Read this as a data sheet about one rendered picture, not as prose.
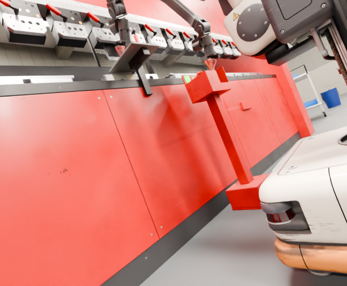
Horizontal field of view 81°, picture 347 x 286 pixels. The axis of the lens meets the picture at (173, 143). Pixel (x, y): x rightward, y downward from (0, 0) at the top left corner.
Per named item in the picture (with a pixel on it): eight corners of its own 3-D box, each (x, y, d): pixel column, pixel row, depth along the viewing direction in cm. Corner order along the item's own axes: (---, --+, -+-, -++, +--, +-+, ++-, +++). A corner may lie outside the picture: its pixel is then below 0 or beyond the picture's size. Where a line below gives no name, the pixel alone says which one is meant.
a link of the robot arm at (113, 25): (110, 6, 99) (123, 2, 104) (98, 12, 107) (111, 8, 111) (121, 33, 106) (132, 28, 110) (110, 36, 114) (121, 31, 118)
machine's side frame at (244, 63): (310, 135, 248) (240, -34, 256) (248, 152, 310) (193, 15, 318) (315, 131, 265) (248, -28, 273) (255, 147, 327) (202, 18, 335)
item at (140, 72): (156, 86, 101) (141, 46, 102) (142, 99, 112) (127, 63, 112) (163, 85, 104) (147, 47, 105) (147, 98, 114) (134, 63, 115)
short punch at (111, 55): (109, 59, 118) (104, 43, 119) (108, 61, 120) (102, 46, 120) (124, 59, 125) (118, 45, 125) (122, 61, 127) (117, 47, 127)
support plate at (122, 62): (131, 43, 96) (131, 41, 96) (109, 72, 115) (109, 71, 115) (159, 46, 108) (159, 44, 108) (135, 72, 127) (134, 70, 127)
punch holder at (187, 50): (189, 49, 167) (181, 31, 168) (182, 55, 174) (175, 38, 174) (199, 50, 178) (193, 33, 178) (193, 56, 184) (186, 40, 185)
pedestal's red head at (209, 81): (213, 91, 107) (200, 59, 107) (192, 104, 118) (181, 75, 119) (232, 88, 120) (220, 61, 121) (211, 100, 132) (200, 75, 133)
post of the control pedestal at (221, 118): (249, 183, 113) (213, 94, 115) (240, 184, 118) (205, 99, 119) (253, 179, 117) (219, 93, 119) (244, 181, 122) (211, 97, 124)
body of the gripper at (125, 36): (114, 45, 110) (112, 30, 107) (130, 46, 117) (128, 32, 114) (121, 43, 105) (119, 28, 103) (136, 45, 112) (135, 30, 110)
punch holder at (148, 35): (152, 45, 140) (143, 23, 141) (146, 53, 146) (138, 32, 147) (168, 47, 150) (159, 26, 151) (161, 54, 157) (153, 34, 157)
